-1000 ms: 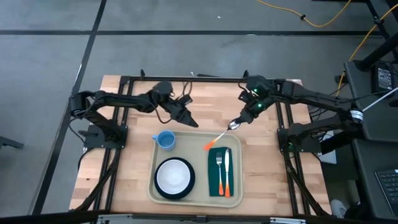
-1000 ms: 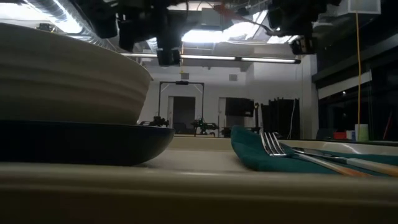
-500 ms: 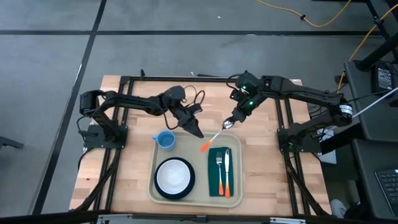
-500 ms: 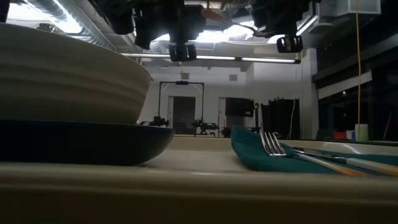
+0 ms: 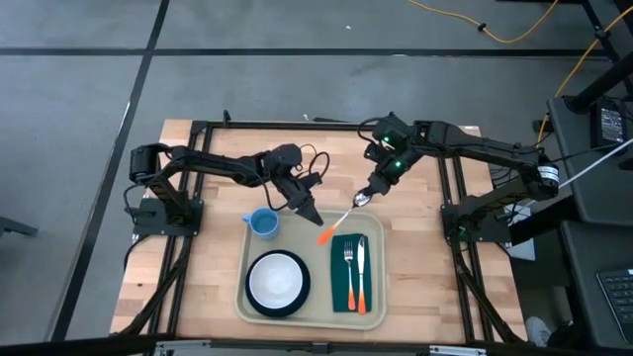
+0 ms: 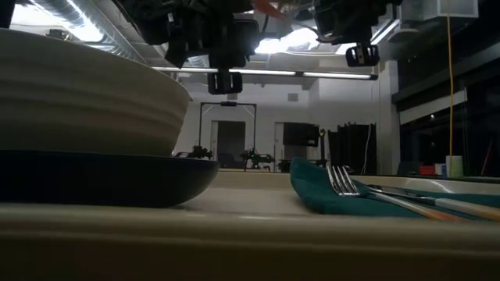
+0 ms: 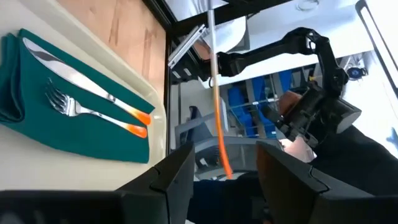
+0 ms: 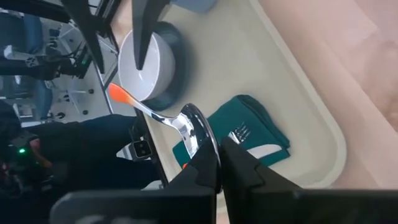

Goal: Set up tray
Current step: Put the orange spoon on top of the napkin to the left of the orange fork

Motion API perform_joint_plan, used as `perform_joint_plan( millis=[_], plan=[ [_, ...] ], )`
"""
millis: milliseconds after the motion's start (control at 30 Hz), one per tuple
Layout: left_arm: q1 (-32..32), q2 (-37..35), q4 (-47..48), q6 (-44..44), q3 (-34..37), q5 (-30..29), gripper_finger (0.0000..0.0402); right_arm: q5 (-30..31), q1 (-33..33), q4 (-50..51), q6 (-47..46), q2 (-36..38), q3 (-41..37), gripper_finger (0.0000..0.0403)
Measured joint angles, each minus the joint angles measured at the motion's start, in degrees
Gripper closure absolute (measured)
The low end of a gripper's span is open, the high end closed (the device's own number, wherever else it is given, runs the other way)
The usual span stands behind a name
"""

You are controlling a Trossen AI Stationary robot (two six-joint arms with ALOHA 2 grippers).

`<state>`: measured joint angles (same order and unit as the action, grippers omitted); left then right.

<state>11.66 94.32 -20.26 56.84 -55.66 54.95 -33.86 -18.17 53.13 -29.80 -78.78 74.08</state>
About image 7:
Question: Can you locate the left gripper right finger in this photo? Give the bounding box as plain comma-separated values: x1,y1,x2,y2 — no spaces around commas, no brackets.
256,141,376,224

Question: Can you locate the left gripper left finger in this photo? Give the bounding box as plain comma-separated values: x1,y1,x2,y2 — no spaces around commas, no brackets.
114,141,196,224

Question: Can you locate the orange-handled spoon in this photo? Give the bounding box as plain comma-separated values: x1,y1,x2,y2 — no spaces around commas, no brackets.
206,0,234,180

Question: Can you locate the teal cloth napkin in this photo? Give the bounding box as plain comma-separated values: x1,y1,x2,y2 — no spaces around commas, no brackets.
0,28,156,164

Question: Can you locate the orange-handled fork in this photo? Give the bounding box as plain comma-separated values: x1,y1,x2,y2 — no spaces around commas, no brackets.
45,77,149,139

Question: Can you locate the orange-handled table knife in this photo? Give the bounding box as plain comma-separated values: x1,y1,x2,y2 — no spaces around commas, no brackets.
22,37,152,126

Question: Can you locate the cream plastic serving tray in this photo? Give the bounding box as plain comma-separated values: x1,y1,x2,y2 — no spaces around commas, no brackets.
0,0,167,191

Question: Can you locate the person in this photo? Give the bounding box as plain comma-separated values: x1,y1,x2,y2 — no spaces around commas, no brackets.
277,90,398,197

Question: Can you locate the blue crate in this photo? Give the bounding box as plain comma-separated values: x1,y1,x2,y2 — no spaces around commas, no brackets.
228,68,295,139

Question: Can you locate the silver aluminium frame post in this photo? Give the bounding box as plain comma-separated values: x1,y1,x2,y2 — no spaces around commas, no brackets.
167,24,208,70

